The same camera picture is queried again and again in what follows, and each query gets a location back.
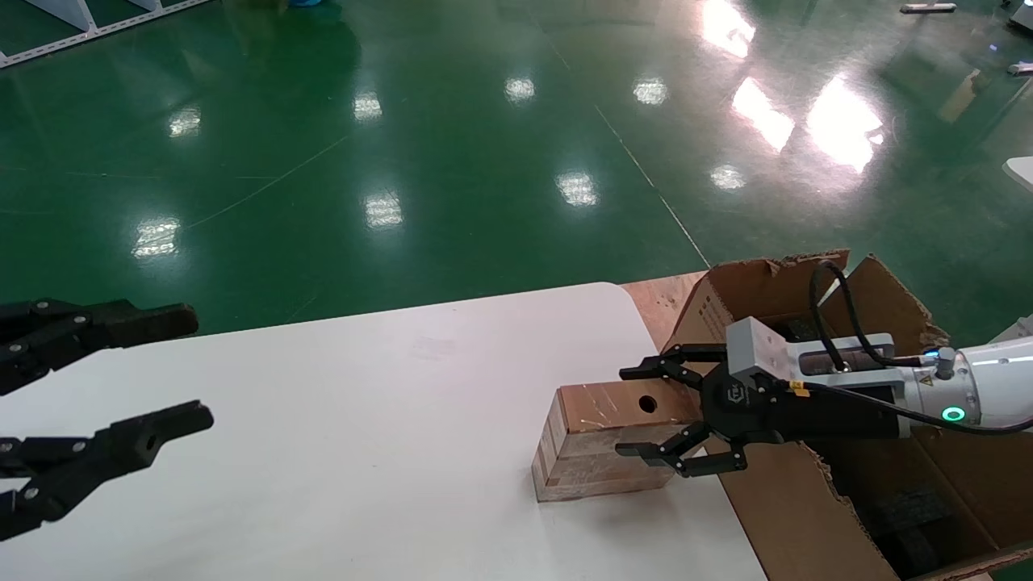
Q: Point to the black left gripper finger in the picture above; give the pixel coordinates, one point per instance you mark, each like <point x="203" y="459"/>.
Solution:
<point x="121" y="444"/>
<point x="121" y="323"/>

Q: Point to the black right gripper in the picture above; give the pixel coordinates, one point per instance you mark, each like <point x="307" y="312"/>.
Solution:
<point x="767" y="407"/>

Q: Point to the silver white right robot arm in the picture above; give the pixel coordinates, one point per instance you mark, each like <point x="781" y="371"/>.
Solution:
<point x="997" y="379"/>

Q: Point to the big torn cardboard box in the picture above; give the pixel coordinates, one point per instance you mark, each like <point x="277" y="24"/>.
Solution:
<point x="791" y="516"/>

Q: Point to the black foam block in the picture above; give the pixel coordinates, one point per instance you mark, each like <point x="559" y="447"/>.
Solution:
<point x="800" y="328"/>
<point x="912" y="524"/>

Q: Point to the blue object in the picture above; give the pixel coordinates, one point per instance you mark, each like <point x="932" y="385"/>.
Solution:
<point x="307" y="2"/>

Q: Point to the white rounded table edge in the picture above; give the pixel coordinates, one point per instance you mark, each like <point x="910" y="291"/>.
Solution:
<point x="1021" y="171"/>

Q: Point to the flat white floor object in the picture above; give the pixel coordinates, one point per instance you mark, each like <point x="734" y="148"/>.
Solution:
<point x="928" y="8"/>

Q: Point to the small white floor object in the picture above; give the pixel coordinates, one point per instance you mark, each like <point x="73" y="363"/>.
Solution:
<point x="1021" y="69"/>

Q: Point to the white machine base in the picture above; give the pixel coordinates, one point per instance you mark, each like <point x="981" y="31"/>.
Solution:
<point x="1021" y="14"/>

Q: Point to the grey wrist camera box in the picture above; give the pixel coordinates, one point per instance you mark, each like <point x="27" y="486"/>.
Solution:
<point x="754" y="347"/>

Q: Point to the grey metal camera bracket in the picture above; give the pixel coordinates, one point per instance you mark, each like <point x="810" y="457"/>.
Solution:
<point x="823" y="367"/>

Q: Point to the white metal shelf frame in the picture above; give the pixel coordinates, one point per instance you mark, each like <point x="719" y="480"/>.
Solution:
<point x="81" y="20"/>

